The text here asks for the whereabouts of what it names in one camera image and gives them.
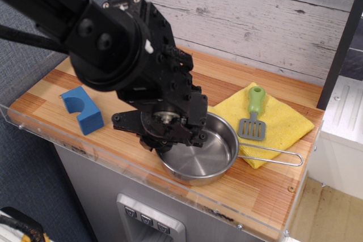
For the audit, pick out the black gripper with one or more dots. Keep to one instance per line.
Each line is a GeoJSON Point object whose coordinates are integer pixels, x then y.
{"type": "Point", "coordinates": [169, 109]}

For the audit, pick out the white plastic box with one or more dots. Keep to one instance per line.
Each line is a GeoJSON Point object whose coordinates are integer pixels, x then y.
{"type": "Point", "coordinates": [337, 158]}

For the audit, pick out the yellow folded cloth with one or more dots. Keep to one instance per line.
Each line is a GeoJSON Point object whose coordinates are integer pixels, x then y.
{"type": "Point", "coordinates": [284, 125]}

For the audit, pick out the stainless steel pot with handle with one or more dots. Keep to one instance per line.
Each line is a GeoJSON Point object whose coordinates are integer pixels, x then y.
{"type": "Point", "coordinates": [198, 166]}

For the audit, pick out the clear acrylic table guard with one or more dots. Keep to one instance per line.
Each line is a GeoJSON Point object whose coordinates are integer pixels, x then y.
{"type": "Point", "coordinates": [35, 184]}

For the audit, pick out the grey cabinet front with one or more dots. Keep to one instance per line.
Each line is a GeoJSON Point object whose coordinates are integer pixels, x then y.
{"type": "Point", "coordinates": [97, 187]}

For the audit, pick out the blue wooden arch block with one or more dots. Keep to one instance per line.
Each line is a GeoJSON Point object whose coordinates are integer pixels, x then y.
{"type": "Point", "coordinates": [78, 101]}

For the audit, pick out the green handled grey spatula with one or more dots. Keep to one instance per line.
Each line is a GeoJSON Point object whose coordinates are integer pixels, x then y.
{"type": "Point", "coordinates": [253, 128]}

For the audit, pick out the dark right vertical post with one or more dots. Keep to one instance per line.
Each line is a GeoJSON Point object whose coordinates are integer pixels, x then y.
{"type": "Point", "coordinates": [340, 55]}

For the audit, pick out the silver button panel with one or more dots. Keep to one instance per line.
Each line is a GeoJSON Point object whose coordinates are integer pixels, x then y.
{"type": "Point", "coordinates": [144, 223]}

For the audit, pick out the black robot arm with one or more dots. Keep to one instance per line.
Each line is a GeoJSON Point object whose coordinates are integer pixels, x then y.
{"type": "Point", "coordinates": [128, 48]}

